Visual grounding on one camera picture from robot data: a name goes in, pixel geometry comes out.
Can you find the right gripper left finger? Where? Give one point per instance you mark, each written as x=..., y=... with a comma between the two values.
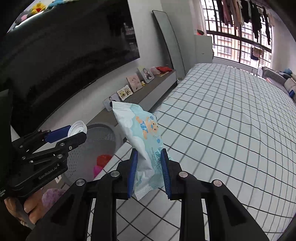
x=132, y=169

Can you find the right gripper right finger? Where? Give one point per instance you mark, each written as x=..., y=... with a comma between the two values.
x=166, y=174

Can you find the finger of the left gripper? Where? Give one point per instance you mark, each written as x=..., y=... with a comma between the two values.
x=35, y=140
x=60, y=151

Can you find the red plastic bag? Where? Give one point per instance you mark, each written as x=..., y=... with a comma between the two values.
x=103, y=160

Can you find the light blue wet-wipe pack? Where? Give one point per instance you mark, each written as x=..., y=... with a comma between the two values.
x=142, y=131

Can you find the pink plastic mesh fan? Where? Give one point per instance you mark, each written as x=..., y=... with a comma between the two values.
x=96, y=170

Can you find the grey perforated trash basket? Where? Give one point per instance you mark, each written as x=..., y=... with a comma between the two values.
x=102, y=139

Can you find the person's left hand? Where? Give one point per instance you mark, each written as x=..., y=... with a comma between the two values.
x=30, y=212

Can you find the purple fluffy rug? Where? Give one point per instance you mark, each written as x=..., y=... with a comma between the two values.
x=51, y=196

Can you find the wooden tv console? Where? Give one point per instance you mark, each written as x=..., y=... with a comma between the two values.
x=146, y=97

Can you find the red cloth item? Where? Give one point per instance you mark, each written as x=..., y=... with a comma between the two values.
x=164, y=69

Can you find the large black television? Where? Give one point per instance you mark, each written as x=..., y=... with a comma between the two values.
x=55, y=55

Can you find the white cabinet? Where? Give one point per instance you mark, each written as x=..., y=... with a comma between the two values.
x=203, y=49

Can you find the leaning grey mirror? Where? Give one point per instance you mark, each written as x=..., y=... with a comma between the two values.
x=171, y=41

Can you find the window security grille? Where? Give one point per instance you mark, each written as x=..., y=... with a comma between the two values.
x=236, y=45

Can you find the grey sofa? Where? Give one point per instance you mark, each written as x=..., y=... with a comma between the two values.
x=281, y=80

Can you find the hanging laundry clothes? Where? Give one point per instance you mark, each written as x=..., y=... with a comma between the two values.
x=238, y=14

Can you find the man portrait photo frame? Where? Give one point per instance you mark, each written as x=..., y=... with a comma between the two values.
x=109, y=101

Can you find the cartoon strip photo frame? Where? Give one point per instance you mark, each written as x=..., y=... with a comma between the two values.
x=124, y=92

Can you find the pink baby photo frame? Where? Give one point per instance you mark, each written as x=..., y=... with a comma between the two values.
x=134, y=82

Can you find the child photo frame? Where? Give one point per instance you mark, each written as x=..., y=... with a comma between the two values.
x=146, y=74

